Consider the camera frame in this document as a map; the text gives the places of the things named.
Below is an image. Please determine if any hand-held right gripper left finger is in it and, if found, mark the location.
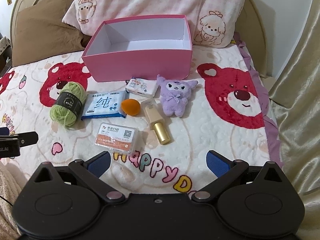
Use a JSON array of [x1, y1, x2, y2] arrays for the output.
[[32, 151, 126, 203]]

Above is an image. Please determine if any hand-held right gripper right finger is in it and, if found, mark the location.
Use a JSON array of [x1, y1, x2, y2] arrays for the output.
[[192, 150, 287, 202]]

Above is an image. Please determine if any clear floss pick box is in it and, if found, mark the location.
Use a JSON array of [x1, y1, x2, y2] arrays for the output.
[[94, 122, 139, 155]]

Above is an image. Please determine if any green yarn ball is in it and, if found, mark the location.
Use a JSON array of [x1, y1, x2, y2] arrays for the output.
[[50, 81, 87, 128]]

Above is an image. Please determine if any blue wet wipes pack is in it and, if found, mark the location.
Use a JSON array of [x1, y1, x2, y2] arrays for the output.
[[81, 91, 130, 120]]

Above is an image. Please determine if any orange makeup sponge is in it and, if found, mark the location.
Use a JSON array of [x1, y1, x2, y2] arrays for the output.
[[121, 99, 141, 117]]

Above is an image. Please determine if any beige foundation bottle gold cap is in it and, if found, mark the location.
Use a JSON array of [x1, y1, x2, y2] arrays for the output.
[[141, 98, 173, 145]]

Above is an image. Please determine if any purple plush toy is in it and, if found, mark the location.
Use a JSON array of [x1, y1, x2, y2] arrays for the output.
[[157, 74, 199, 117]]

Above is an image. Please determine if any white pocket tissue pack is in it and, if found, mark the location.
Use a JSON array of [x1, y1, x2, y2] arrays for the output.
[[125, 77, 159, 98]]

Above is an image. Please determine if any pink cardboard box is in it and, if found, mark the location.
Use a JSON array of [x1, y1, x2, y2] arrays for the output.
[[82, 14, 193, 82]]

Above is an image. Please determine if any beige fleece cloth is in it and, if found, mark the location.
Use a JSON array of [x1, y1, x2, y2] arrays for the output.
[[0, 159, 24, 240]]

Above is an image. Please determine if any white lattice basket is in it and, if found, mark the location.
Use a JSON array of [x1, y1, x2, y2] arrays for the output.
[[0, 36, 12, 55]]

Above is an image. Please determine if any gold curtain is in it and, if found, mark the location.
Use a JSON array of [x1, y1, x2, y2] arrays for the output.
[[269, 0, 320, 230]]

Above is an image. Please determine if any brown pillow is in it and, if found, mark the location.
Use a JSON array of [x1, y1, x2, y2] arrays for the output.
[[11, 0, 87, 67]]

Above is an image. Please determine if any cream bed headboard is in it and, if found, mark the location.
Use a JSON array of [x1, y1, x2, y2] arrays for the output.
[[10, 0, 275, 79]]

